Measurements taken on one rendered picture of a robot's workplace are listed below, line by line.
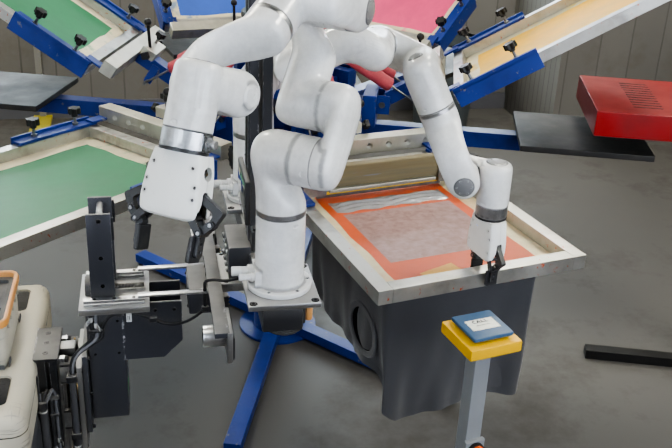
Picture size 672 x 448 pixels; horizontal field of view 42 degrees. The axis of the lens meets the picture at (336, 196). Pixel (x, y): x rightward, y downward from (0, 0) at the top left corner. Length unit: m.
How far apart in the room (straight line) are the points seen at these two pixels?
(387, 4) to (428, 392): 2.08
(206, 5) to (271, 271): 2.46
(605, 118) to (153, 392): 1.88
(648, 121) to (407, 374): 1.31
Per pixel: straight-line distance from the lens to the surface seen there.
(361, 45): 1.91
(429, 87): 1.96
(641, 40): 6.20
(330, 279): 2.50
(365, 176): 2.58
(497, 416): 3.36
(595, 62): 6.09
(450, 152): 1.97
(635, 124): 3.15
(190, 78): 1.29
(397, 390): 2.34
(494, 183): 2.04
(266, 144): 1.59
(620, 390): 3.64
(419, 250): 2.31
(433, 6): 3.91
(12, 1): 3.46
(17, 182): 2.75
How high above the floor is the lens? 1.98
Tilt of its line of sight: 23 degrees down
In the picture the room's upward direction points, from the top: 3 degrees clockwise
